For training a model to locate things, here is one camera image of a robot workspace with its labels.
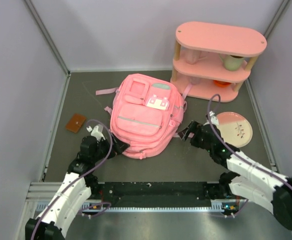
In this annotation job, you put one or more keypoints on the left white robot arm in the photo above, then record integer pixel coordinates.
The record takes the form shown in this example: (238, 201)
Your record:
(78, 185)

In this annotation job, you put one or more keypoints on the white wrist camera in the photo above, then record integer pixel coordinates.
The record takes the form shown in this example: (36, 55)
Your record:
(96, 132)
(212, 119)

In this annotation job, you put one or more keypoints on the clear glass on shelf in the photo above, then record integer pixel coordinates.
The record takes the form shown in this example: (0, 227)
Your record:
(194, 80)

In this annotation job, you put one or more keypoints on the pink cup on shelf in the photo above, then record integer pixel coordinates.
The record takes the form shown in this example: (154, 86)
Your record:
(192, 56)

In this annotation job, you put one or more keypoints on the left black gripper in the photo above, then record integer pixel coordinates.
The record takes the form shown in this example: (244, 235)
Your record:
(119, 146)

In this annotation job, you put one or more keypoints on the pink three-tier shelf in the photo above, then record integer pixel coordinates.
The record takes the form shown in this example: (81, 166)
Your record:
(213, 39)

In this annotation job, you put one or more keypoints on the pink white floral plate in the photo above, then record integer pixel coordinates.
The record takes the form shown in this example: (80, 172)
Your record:
(235, 129)

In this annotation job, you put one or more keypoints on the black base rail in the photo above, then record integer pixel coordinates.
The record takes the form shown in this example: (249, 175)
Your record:
(160, 194)

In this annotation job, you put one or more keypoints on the orange bowl on shelf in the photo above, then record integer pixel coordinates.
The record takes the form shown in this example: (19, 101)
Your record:
(222, 84)

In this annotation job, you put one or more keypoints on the brown leather card wallet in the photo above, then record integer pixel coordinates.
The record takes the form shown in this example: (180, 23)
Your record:
(75, 123)

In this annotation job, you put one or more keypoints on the pink student backpack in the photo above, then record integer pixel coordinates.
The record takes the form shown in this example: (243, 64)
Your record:
(146, 114)

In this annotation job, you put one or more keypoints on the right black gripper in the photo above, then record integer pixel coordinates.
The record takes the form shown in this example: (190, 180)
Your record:
(193, 127)

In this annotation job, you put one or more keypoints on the green mug on shelf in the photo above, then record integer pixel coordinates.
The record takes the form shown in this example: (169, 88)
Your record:
(231, 62)

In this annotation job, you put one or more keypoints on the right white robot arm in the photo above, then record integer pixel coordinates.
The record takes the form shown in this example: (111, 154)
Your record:
(248, 178)

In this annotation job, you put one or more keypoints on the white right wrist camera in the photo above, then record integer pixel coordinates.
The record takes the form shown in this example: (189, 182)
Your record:
(212, 119)

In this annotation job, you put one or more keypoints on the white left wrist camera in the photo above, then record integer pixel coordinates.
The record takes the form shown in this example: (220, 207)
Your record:
(96, 132)

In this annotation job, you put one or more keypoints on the grey slotted cable duct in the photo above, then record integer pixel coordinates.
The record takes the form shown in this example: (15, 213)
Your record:
(215, 207)

